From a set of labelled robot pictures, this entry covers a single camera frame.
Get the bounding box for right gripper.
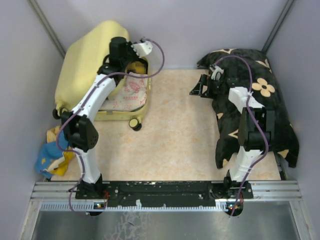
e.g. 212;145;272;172
189;74;226;100

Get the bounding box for pale yellow suitcase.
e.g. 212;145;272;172
52;20;151;131

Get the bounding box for pink printed cream cloth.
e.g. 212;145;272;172
99;72;148;112

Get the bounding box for yellow plaid shirt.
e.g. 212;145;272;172
126;61;148;74

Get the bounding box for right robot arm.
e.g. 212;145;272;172
190;64;275;198

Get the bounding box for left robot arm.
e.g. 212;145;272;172
60;36;153;199

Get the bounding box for black floral blanket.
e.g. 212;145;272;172
196;48;300;169

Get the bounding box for blue patterned cloth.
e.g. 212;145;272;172
34;125;75;179

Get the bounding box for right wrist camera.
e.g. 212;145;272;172
209;64;224;81

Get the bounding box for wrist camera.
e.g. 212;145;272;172
131;38;153;58
209;64;224;81

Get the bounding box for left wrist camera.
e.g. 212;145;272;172
131;38;153;58

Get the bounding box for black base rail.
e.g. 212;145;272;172
75;180;253;208

